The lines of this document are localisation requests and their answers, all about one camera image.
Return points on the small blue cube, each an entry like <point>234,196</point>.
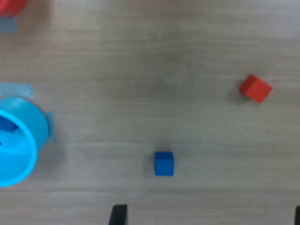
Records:
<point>7,124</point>
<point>164,164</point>

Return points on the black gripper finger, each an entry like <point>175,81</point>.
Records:
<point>119,215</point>
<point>297,215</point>

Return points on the light blue plastic bin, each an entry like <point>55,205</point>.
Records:
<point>35,122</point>

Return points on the red plastic cup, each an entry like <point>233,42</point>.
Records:
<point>9,5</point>

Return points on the blue tape piece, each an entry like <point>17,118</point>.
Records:
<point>16,90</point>
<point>8,25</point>
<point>50,126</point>

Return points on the small red cube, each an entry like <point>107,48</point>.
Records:
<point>256,90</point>

